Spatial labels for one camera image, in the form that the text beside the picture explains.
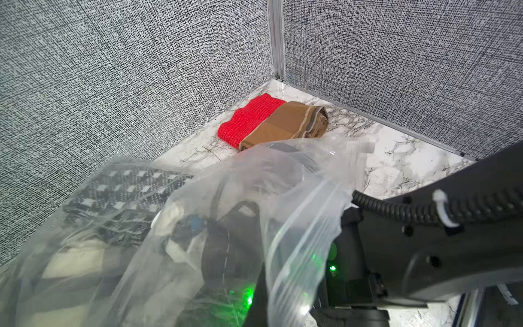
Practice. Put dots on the black white houndstooth scarf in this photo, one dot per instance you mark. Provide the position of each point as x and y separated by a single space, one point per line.
119 204

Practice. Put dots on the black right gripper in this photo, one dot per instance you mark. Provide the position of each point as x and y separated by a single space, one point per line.
233 252

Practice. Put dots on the clear plastic vacuum bag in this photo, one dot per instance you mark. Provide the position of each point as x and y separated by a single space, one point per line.
162 277

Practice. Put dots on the brown striped fringed scarf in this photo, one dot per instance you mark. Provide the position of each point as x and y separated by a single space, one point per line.
291 120

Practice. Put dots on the red knitted scarf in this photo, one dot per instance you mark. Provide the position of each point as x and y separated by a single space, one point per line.
246 119

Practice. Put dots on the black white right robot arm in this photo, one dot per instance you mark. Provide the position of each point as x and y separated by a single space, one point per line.
290 237

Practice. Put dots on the grey cream plaid scarf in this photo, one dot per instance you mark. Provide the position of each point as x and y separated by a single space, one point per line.
68 285

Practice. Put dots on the aluminium right corner post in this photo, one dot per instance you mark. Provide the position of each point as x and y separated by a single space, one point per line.
276 30

